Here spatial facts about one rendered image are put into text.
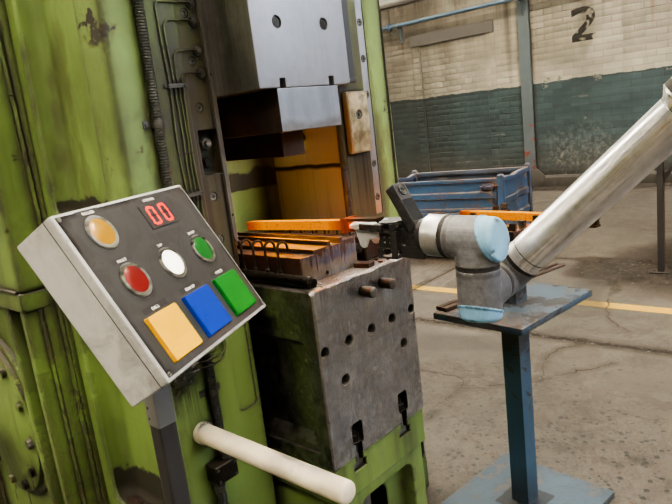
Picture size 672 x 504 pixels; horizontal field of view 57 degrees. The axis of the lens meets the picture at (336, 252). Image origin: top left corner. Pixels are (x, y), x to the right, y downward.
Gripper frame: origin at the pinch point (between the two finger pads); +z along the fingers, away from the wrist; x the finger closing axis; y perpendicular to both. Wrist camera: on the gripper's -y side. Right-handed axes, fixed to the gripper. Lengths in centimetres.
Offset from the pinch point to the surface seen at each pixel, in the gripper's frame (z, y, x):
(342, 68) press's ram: 8.1, -35.7, 10.2
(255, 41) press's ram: 8.4, -41.8, -16.6
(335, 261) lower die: 7.5, 10.0, -0.5
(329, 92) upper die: 8.0, -30.3, 4.5
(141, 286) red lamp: -13, -4, -64
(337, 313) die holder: 1.4, 20.2, -8.4
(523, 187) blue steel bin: 147, 55, 399
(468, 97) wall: 392, -28, 744
